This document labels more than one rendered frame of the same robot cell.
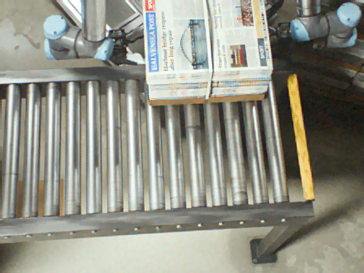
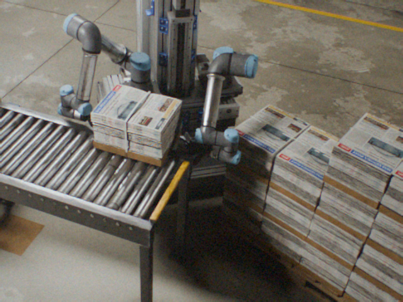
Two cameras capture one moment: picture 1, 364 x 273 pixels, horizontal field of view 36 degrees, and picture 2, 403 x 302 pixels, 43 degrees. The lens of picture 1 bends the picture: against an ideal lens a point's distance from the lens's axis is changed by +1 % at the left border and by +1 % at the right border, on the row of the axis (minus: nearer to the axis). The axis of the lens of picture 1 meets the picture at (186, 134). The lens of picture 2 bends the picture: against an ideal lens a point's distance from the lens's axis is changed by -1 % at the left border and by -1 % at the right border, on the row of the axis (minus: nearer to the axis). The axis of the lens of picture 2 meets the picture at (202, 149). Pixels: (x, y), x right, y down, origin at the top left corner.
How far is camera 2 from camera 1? 148 cm
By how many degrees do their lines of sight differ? 32
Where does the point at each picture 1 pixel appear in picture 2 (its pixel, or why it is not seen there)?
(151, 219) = (52, 195)
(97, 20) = (84, 85)
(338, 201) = not seen: outside the picture
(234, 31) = (152, 111)
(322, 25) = (212, 134)
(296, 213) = (140, 224)
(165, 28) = (116, 99)
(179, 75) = (107, 119)
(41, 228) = not seen: outside the picture
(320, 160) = (225, 284)
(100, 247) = (39, 272)
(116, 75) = (87, 129)
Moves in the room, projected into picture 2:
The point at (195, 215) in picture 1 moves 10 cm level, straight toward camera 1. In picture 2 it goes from (79, 202) to (62, 215)
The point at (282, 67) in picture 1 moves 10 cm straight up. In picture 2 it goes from (184, 158) to (185, 143)
